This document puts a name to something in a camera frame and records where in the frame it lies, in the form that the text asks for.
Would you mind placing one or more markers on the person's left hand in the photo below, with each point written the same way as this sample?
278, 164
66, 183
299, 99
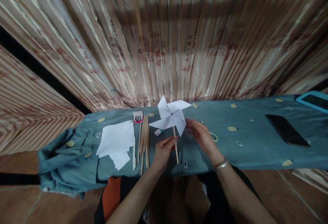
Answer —
161, 154

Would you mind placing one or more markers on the person's right hand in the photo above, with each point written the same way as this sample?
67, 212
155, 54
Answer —
207, 142

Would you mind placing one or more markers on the person's right index finger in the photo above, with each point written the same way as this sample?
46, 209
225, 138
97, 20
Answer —
194, 123

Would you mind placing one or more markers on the person's left index finger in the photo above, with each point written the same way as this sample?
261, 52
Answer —
166, 139

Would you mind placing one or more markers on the person's left thumb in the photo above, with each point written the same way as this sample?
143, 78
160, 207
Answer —
171, 144

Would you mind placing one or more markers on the person's right fingers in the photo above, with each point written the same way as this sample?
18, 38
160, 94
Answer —
204, 129

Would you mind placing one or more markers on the person's right thumb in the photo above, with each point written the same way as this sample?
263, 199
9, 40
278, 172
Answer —
192, 132

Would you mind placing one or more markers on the white paper pinwheel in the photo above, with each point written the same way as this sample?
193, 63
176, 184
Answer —
169, 117

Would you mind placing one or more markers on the white glue stick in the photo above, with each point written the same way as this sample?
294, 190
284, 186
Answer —
159, 131

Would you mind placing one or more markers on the yellow-green rubber band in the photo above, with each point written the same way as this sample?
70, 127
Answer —
216, 137

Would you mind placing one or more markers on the bundle of wooden sticks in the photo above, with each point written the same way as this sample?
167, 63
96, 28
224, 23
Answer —
144, 139

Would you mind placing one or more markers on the small box of metal pins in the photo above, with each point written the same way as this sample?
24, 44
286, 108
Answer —
137, 118

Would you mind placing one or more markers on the blue-grey patterned cloth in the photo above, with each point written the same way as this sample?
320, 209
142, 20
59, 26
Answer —
243, 142

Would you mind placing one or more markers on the pile of white paper sheets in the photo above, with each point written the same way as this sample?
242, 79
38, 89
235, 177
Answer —
116, 139

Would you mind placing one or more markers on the person's legs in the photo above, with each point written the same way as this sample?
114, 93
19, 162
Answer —
184, 201

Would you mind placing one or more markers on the black smartphone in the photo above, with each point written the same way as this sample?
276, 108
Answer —
287, 130

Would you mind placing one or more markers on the striped beige curtain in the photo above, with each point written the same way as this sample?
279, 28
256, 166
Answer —
164, 42

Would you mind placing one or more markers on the tablet in teal case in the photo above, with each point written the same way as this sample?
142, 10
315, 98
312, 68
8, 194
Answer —
314, 101

